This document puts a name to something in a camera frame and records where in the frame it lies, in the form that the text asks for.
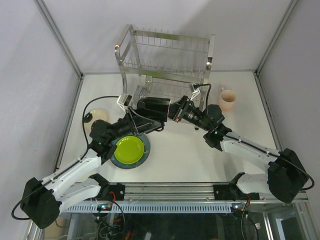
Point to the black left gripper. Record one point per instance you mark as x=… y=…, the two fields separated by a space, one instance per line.
x=133 y=119

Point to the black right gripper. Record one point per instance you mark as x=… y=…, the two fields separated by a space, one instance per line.
x=181 y=110

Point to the black mug cream inside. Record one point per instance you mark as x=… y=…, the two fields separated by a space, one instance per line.
x=154 y=108

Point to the dark blue patterned bowl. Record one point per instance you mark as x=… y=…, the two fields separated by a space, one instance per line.
x=140 y=92

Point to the lime green plate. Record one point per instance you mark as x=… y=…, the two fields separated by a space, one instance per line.
x=130 y=150

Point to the teal patterned white bowl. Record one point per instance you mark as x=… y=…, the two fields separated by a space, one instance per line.
x=148 y=83

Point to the pink ceramic mug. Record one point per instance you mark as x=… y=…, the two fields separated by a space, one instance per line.
x=227 y=99

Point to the cream plate with floral print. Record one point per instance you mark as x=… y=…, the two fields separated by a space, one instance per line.
x=92 y=116

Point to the stainless steel dish rack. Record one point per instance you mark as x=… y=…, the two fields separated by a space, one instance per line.
x=163 y=55

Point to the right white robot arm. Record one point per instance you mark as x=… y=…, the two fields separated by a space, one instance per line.
x=283 y=174

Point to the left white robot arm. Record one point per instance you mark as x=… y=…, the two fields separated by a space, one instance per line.
x=44 y=200

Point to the blue glazed ceramic plate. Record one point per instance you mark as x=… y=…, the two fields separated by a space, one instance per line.
x=147 y=149

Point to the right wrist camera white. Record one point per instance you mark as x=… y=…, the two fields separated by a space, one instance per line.
x=194 y=89

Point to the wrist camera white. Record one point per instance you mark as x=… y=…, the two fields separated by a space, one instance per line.
x=194 y=89
x=124 y=100

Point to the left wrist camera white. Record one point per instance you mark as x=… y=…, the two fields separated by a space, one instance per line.
x=124 y=100

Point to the aluminium front rail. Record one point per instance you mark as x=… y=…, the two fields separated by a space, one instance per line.
x=173 y=192

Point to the aluminium frame post right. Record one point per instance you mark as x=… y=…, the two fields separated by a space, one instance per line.
x=277 y=34

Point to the aluminium frame post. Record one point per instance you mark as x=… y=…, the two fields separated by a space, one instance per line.
x=53 y=27
x=277 y=34

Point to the perforated cable tray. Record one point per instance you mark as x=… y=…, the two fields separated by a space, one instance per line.
x=152 y=208

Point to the aluminium frame post left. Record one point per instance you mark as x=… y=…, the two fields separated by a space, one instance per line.
x=53 y=27

